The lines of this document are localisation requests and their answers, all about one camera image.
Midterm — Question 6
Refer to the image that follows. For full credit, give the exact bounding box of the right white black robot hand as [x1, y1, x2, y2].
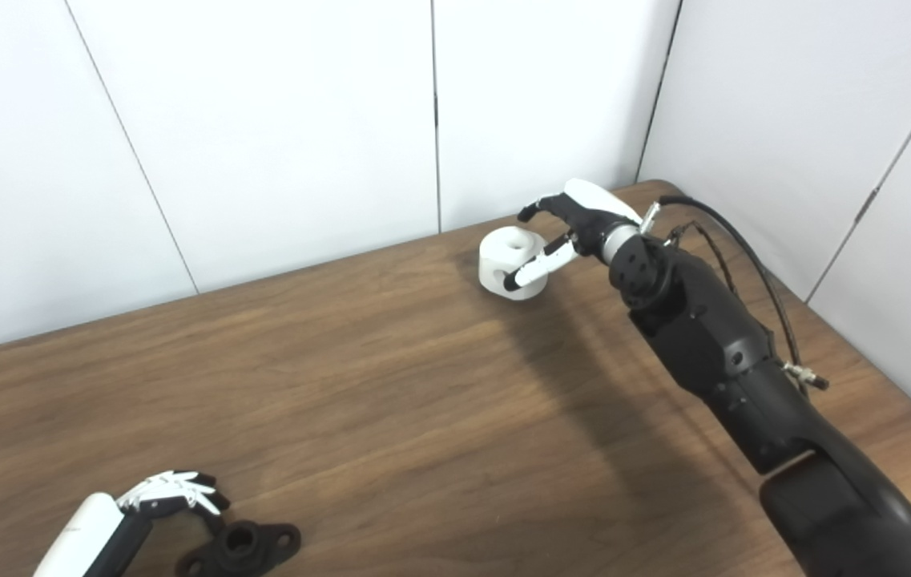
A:
[503, 178, 644, 293]

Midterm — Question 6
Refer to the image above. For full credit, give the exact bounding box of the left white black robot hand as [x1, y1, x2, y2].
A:
[32, 470, 232, 577]

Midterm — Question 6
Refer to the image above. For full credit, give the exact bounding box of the round white plastic piece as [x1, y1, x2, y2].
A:
[478, 226, 552, 302]

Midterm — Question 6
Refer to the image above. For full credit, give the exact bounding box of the black flanged holder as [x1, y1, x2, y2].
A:
[175, 519, 302, 577]

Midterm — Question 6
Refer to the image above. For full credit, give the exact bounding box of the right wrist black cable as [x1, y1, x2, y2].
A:
[639, 195, 804, 369]

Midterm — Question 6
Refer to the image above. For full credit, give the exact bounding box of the thin braided arm cable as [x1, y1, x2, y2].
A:
[667, 223, 831, 393]

